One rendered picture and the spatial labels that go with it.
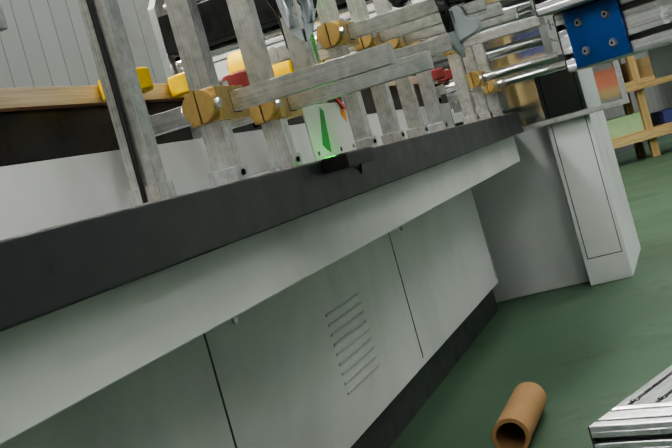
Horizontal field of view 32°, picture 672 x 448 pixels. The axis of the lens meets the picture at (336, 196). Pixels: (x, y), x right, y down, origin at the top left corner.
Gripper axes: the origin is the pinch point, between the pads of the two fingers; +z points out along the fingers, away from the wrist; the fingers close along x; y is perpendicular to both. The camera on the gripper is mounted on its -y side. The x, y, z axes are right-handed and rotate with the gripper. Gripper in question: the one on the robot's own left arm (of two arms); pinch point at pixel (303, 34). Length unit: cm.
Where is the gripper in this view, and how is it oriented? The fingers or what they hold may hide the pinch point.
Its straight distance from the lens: 197.8
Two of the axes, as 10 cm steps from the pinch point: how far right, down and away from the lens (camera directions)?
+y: 0.4, 0.1, -10.0
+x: 9.6, -2.7, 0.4
